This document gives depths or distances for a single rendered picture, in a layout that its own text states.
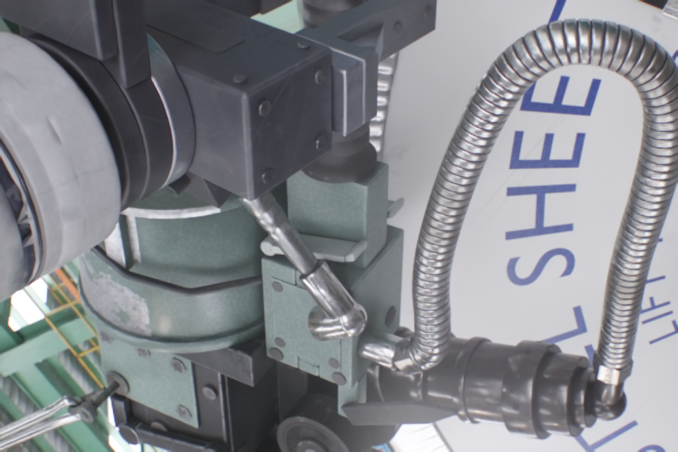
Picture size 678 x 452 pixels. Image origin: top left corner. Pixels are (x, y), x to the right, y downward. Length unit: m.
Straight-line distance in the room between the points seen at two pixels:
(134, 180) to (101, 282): 0.23
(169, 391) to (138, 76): 0.34
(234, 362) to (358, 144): 0.17
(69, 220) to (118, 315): 0.26
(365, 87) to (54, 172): 0.13
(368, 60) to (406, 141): 0.32
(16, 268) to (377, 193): 0.24
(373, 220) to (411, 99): 0.18
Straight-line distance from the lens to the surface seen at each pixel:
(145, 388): 0.71
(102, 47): 0.37
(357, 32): 0.46
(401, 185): 0.76
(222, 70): 0.40
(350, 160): 0.54
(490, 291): 0.83
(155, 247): 0.58
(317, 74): 0.41
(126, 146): 0.39
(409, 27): 0.49
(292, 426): 0.70
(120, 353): 0.70
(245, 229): 0.58
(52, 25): 0.39
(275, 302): 0.60
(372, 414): 0.61
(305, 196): 0.57
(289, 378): 0.72
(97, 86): 0.39
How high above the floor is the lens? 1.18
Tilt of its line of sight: 9 degrees up
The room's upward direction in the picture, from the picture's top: 114 degrees counter-clockwise
